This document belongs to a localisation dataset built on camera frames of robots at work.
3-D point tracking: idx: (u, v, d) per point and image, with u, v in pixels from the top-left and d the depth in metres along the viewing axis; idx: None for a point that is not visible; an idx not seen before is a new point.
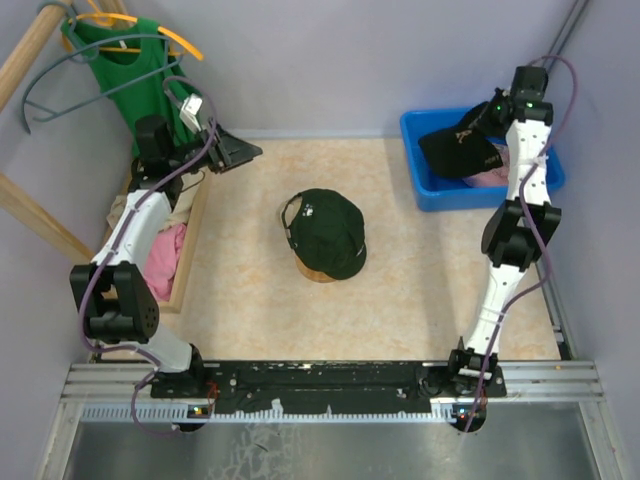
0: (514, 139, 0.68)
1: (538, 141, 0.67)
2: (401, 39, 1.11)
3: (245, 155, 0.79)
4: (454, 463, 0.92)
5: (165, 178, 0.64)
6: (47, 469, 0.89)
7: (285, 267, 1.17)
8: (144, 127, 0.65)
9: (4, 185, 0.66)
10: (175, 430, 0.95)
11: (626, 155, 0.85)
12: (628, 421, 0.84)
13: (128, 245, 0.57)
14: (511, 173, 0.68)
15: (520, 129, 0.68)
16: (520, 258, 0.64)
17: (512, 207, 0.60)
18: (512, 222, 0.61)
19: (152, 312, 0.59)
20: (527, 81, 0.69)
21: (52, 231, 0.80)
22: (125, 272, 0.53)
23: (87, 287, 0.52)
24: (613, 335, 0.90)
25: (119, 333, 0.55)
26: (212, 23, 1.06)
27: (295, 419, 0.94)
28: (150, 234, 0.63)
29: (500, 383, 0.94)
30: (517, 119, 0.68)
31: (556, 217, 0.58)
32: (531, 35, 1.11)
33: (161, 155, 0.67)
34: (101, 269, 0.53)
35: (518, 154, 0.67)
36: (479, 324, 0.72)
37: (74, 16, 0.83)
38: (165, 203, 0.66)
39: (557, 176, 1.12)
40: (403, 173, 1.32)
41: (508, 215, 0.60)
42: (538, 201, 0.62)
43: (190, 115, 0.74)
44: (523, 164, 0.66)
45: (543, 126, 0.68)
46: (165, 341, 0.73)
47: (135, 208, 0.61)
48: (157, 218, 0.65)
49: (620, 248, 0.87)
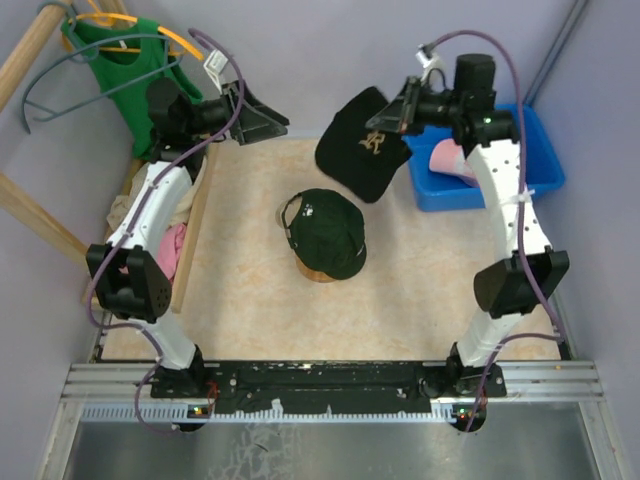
0: (484, 171, 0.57)
1: (512, 168, 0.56)
2: (401, 39, 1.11)
3: (269, 134, 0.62)
4: (454, 463, 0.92)
5: (184, 153, 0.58)
6: (47, 469, 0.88)
7: (286, 267, 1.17)
8: (155, 98, 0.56)
9: (4, 185, 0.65)
10: (175, 430, 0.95)
11: (626, 155, 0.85)
12: (628, 422, 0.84)
13: (144, 226, 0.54)
14: (493, 207, 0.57)
15: (487, 160, 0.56)
16: (527, 304, 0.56)
17: (511, 265, 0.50)
18: (515, 283, 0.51)
19: (165, 289, 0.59)
20: (479, 84, 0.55)
21: (52, 230, 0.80)
22: (138, 258, 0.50)
23: (101, 266, 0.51)
24: (613, 335, 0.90)
25: (131, 309, 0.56)
26: (212, 22, 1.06)
27: (295, 419, 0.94)
28: (168, 211, 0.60)
29: (500, 383, 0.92)
30: (482, 143, 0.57)
31: (564, 264, 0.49)
32: (531, 35, 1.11)
33: (180, 126, 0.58)
34: (115, 252, 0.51)
35: (497, 191, 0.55)
36: (478, 352, 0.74)
37: (74, 17, 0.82)
38: (185, 178, 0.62)
39: (557, 176, 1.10)
40: (402, 174, 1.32)
41: (510, 276, 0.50)
42: (538, 248, 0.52)
43: (213, 73, 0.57)
44: (506, 203, 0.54)
45: (510, 145, 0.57)
46: (171, 330, 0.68)
47: (154, 183, 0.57)
48: (177, 194, 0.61)
49: (621, 248, 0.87)
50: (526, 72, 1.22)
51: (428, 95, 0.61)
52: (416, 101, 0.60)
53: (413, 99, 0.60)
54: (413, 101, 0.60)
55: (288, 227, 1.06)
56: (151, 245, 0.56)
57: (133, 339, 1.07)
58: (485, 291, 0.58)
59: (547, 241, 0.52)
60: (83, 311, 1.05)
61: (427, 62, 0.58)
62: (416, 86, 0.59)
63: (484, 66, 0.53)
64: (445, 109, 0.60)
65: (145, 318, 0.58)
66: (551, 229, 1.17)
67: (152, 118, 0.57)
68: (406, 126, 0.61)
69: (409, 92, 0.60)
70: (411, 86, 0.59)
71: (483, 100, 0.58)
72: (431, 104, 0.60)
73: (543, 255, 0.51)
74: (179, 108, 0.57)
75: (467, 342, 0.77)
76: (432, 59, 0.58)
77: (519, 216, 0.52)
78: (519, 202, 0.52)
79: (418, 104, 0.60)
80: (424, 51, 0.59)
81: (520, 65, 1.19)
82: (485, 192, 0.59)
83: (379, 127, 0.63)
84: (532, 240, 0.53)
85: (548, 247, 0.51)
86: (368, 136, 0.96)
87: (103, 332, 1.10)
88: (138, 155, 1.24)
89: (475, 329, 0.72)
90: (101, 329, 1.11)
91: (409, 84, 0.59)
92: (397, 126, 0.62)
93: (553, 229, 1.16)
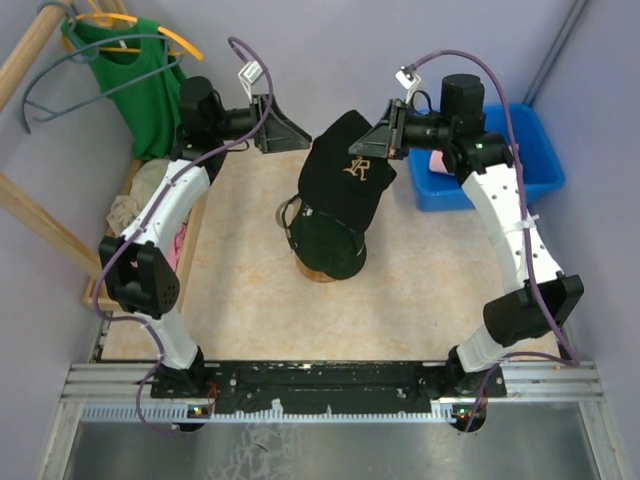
0: (482, 198, 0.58)
1: (511, 192, 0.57)
2: (401, 39, 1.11)
3: (291, 146, 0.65)
4: (454, 463, 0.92)
5: (205, 154, 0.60)
6: (48, 469, 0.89)
7: (286, 267, 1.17)
8: (186, 95, 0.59)
9: (4, 185, 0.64)
10: (175, 430, 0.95)
11: (626, 155, 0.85)
12: (629, 422, 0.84)
13: (158, 223, 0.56)
14: (497, 239, 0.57)
15: (484, 186, 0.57)
16: (539, 333, 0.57)
17: (524, 296, 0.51)
18: (530, 312, 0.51)
19: (173, 287, 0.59)
20: (468, 107, 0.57)
21: (51, 231, 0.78)
22: (149, 254, 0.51)
23: (112, 258, 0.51)
24: (613, 335, 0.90)
25: (137, 304, 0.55)
26: (212, 23, 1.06)
27: (295, 419, 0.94)
28: (183, 211, 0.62)
29: (500, 383, 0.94)
30: (476, 171, 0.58)
31: (577, 292, 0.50)
32: (532, 35, 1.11)
33: (205, 126, 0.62)
34: (127, 245, 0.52)
35: (500, 218, 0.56)
36: (482, 363, 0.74)
37: (74, 17, 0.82)
38: (203, 178, 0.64)
39: (556, 176, 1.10)
40: (402, 174, 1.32)
41: (525, 307, 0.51)
42: (549, 275, 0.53)
43: (245, 84, 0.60)
44: (512, 231, 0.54)
45: (506, 170, 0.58)
46: (176, 331, 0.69)
47: (172, 182, 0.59)
48: (193, 193, 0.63)
49: (621, 248, 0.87)
50: (526, 73, 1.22)
51: (417, 118, 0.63)
52: (402, 124, 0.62)
53: (399, 124, 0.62)
54: (399, 125, 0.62)
55: (288, 227, 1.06)
56: (162, 242, 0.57)
57: (133, 339, 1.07)
58: (497, 320, 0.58)
59: (557, 267, 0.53)
60: (82, 311, 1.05)
61: (409, 82, 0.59)
62: (402, 110, 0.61)
63: (472, 89, 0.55)
64: (433, 133, 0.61)
65: (150, 313, 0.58)
66: (551, 229, 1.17)
67: (181, 113, 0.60)
68: (393, 151, 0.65)
69: (394, 115, 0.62)
70: (395, 109, 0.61)
71: (472, 124, 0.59)
72: (419, 127, 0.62)
73: (557, 285, 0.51)
74: (207, 108, 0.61)
75: (468, 351, 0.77)
76: (413, 80, 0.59)
77: (526, 242, 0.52)
78: (524, 228, 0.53)
79: (406, 128, 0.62)
80: (403, 72, 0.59)
81: (520, 65, 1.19)
82: (485, 219, 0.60)
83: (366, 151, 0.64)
84: (541, 267, 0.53)
85: (560, 274, 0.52)
86: (351, 164, 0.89)
87: (103, 332, 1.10)
88: (138, 155, 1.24)
89: (478, 342, 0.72)
90: (101, 329, 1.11)
91: (391, 107, 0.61)
92: (383, 150, 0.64)
93: (553, 228, 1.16)
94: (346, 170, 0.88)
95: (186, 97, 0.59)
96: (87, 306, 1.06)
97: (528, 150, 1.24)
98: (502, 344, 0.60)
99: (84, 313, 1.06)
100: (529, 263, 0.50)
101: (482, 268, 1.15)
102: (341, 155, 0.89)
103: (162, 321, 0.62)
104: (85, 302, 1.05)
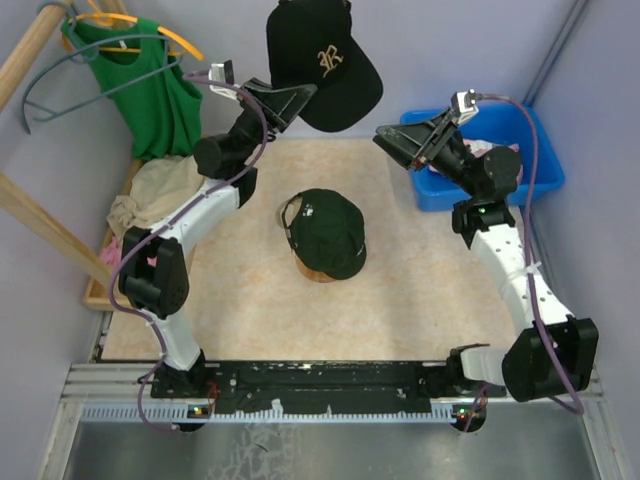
0: (489, 254, 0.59)
1: (514, 247, 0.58)
2: (401, 39, 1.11)
3: (301, 101, 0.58)
4: (454, 463, 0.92)
5: (238, 175, 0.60)
6: (48, 469, 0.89)
7: (286, 267, 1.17)
8: (203, 160, 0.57)
9: (3, 185, 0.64)
10: (175, 430, 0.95)
11: (627, 156, 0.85)
12: (629, 422, 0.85)
13: (184, 225, 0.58)
14: (503, 287, 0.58)
15: (488, 240, 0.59)
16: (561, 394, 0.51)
17: (536, 339, 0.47)
18: (544, 358, 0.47)
19: (182, 289, 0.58)
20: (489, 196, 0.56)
21: (52, 231, 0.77)
22: (170, 249, 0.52)
23: (134, 247, 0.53)
24: (612, 336, 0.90)
25: (145, 300, 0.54)
26: (211, 22, 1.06)
27: (295, 419, 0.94)
28: (209, 222, 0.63)
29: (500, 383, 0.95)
30: (481, 229, 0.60)
31: (589, 334, 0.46)
32: (533, 34, 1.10)
33: (232, 167, 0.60)
34: (151, 238, 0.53)
35: (504, 268, 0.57)
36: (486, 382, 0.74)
37: (74, 17, 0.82)
38: (234, 199, 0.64)
39: (557, 176, 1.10)
40: (403, 174, 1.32)
41: (537, 351, 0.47)
42: (559, 317, 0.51)
43: (224, 90, 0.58)
44: (515, 276, 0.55)
45: (507, 229, 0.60)
46: (180, 330, 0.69)
47: (206, 194, 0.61)
48: (221, 210, 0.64)
49: (622, 247, 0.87)
50: (527, 72, 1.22)
51: (453, 143, 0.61)
52: (442, 141, 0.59)
53: (440, 139, 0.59)
54: (441, 136, 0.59)
55: (288, 227, 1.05)
56: (184, 244, 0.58)
57: (133, 339, 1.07)
58: (513, 375, 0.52)
59: (566, 310, 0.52)
60: (82, 311, 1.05)
61: (466, 109, 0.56)
62: (452, 127, 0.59)
63: (504, 188, 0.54)
64: (463, 168, 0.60)
65: (156, 312, 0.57)
66: (551, 228, 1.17)
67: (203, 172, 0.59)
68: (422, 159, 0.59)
69: (441, 125, 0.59)
70: (447, 121, 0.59)
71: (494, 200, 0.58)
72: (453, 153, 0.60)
73: (568, 328, 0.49)
74: (228, 160, 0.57)
75: (472, 360, 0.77)
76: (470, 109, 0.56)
77: (531, 287, 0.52)
78: (528, 273, 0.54)
79: (443, 147, 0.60)
80: (468, 95, 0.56)
81: (520, 65, 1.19)
82: (494, 274, 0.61)
83: (392, 140, 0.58)
84: (552, 310, 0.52)
85: (569, 316, 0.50)
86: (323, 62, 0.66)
87: (103, 332, 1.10)
88: (138, 155, 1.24)
89: (486, 363, 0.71)
90: (101, 329, 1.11)
91: (445, 116, 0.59)
92: (416, 151, 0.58)
93: (552, 227, 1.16)
94: (326, 75, 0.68)
95: (206, 166, 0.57)
96: (87, 306, 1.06)
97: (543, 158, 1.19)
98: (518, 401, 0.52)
99: (84, 313, 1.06)
100: (534, 305, 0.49)
101: (482, 268, 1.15)
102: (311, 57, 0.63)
103: (167, 320, 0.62)
104: (85, 303, 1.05)
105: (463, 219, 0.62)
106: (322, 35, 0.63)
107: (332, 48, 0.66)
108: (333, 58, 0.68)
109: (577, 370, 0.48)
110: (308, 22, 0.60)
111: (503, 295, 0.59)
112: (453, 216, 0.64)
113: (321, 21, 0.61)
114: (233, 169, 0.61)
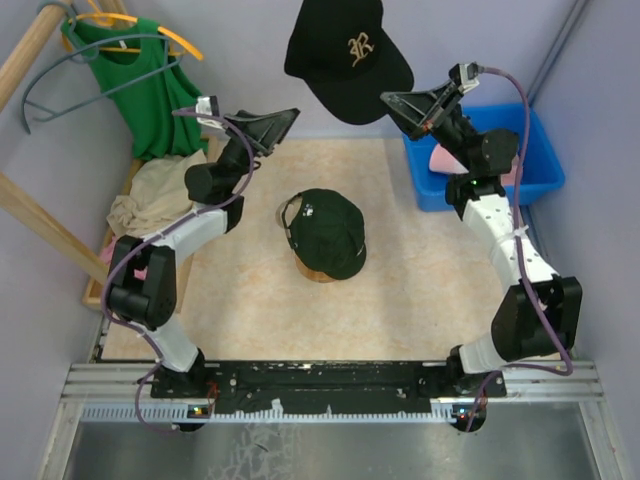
0: (478, 220, 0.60)
1: (504, 214, 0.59)
2: (401, 40, 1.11)
3: (281, 126, 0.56)
4: (454, 463, 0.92)
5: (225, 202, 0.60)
6: (48, 468, 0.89)
7: (286, 267, 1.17)
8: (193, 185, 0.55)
9: (4, 185, 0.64)
10: (175, 430, 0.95)
11: (626, 155, 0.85)
12: (629, 422, 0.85)
13: (176, 236, 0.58)
14: (493, 250, 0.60)
15: (478, 208, 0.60)
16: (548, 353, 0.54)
17: (521, 295, 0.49)
18: (529, 312, 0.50)
19: (170, 302, 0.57)
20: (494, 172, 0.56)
21: (51, 231, 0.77)
22: (161, 255, 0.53)
23: (126, 256, 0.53)
24: (613, 335, 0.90)
25: (132, 311, 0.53)
26: (211, 23, 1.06)
27: (295, 419, 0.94)
28: (197, 240, 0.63)
29: (500, 383, 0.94)
30: (472, 199, 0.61)
31: (571, 289, 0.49)
32: (533, 34, 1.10)
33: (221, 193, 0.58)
34: (143, 246, 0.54)
35: (492, 232, 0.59)
36: (482, 368, 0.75)
37: (74, 17, 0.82)
38: (222, 222, 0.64)
39: (557, 176, 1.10)
40: (403, 174, 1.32)
41: (523, 305, 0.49)
42: (544, 276, 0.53)
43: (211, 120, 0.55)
44: (504, 240, 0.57)
45: (499, 199, 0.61)
46: (174, 335, 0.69)
47: (197, 213, 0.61)
48: (208, 231, 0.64)
49: (622, 245, 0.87)
50: (527, 73, 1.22)
51: (454, 114, 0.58)
52: (449, 110, 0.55)
53: (446, 108, 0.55)
54: (445, 106, 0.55)
55: (288, 228, 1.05)
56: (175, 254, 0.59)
57: (133, 339, 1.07)
58: (503, 336, 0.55)
59: (552, 271, 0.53)
60: (82, 311, 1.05)
61: (469, 81, 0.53)
62: (458, 95, 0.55)
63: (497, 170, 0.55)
64: (463, 140, 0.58)
65: (145, 324, 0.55)
66: (551, 228, 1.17)
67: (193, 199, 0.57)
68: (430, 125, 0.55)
69: (446, 96, 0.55)
70: (452, 91, 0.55)
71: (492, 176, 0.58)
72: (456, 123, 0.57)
73: (553, 287, 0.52)
74: (220, 185, 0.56)
75: (470, 352, 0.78)
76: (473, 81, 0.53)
77: (519, 250, 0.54)
78: (515, 236, 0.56)
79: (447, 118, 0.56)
80: (472, 65, 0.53)
81: (521, 65, 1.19)
82: (482, 238, 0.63)
83: (397, 108, 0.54)
84: (536, 270, 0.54)
85: (555, 276, 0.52)
86: (353, 47, 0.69)
87: (103, 332, 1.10)
88: (138, 154, 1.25)
89: (481, 347, 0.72)
90: (101, 329, 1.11)
91: (447, 88, 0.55)
92: (420, 121, 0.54)
93: (553, 228, 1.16)
94: (356, 64, 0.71)
95: (196, 191, 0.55)
96: (87, 306, 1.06)
97: (542, 157, 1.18)
98: (507, 360, 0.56)
99: (84, 313, 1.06)
100: (521, 264, 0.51)
101: (482, 268, 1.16)
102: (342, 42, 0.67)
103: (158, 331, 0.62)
104: (85, 303, 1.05)
105: (457, 192, 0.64)
106: (353, 23, 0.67)
107: (363, 36, 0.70)
108: (363, 46, 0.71)
109: (563, 328, 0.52)
110: (339, 10, 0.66)
111: (491, 256, 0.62)
112: (446, 188, 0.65)
113: (352, 9, 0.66)
114: (222, 195, 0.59)
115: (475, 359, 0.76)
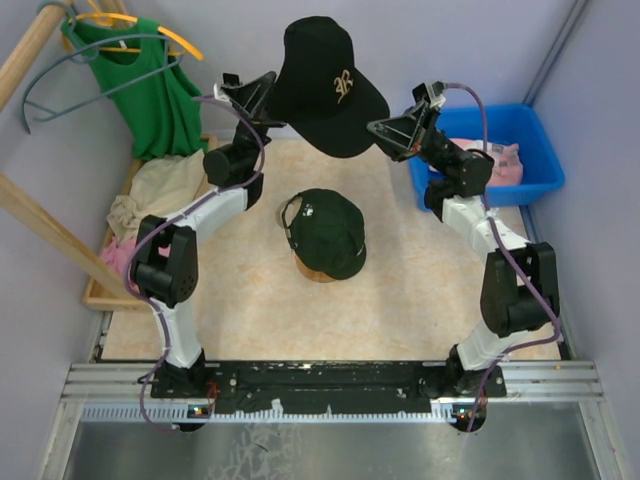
0: (454, 213, 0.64)
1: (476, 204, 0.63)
2: (401, 41, 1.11)
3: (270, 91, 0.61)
4: (454, 463, 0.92)
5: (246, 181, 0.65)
6: (48, 468, 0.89)
7: (286, 266, 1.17)
8: (213, 171, 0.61)
9: (4, 185, 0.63)
10: (175, 429, 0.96)
11: (625, 154, 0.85)
12: (628, 421, 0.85)
13: (198, 215, 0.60)
14: (471, 238, 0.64)
15: (452, 203, 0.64)
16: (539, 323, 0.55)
17: (499, 260, 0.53)
18: (510, 275, 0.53)
19: (191, 280, 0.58)
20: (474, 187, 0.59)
21: (51, 231, 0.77)
22: (184, 236, 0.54)
23: (150, 233, 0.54)
24: (613, 335, 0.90)
25: (155, 287, 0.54)
26: (211, 24, 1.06)
27: (295, 419, 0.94)
28: (217, 218, 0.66)
29: (500, 383, 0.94)
30: (447, 197, 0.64)
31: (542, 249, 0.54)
32: (533, 35, 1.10)
33: (238, 174, 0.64)
34: (166, 225, 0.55)
35: (465, 219, 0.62)
36: (481, 359, 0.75)
37: (74, 17, 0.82)
38: (242, 199, 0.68)
39: (557, 176, 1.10)
40: (403, 174, 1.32)
41: (501, 269, 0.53)
42: (519, 245, 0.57)
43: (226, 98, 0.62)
44: (479, 223, 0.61)
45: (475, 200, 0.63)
46: (184, 325, 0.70)
47: (218, 191, 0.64)
48: (225, 211, 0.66)
49: (621, 244, 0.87)
50: (526, 73, 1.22)
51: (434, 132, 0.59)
52: (430, 130, 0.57)
53: (426, 128, 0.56)
54: (426, 127, 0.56)
55: (288, 228, 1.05)
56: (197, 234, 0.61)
57: (133, 339, 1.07)
58: (492, 310, 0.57)
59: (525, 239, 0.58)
60: (82, 311, 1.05)
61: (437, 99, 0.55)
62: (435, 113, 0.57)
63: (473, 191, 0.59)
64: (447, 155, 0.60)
65: (166, 302, 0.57)
66: (551, 228, 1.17)
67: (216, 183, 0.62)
68: (418, 145, 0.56)
69: (425, 116, 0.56)
70: (429, 110, 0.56)
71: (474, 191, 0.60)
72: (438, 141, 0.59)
73: (529, 255, 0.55)
74: (235, 168, 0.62)
75: (469, 348, 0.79)
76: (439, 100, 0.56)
77: (492, 228, 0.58)
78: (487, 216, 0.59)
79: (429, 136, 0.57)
80: (438, 84, 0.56)
81: (520, 65, 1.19)
82: (461, 230, 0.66)
83: (384, 136, 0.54)
84: (513, 240, 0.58)
85: (528, 243, 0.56)
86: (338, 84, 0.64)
87: (103, 332, 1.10)
88: (139, 154, 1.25)
89: (479, 339, 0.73)
90: (101, 329, 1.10)
91: (424, 108, 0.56)
92: (408, 144, 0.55)
93: (553, 228, 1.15)
94: (340, 100, 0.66)
95: (215, 174, 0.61)
96: (87, 305, 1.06)
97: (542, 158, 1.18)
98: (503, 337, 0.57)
99: (84, 313, 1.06)
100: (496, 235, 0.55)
101: (482, 268, 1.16)
102: (325, 83, 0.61)
103: (174, 311, 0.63)
104: (85, 303, 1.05)
105: (434, 199, 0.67)
106: (336, 62, 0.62)
107: (345, 72, 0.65)
108: (346, 81, 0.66)
109: (546, 291, 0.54)
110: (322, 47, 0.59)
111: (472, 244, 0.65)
112: (425, 194, 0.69)
113: (333, 45, 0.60)
114: (240, 176, 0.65)
115: (474, 354, 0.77)
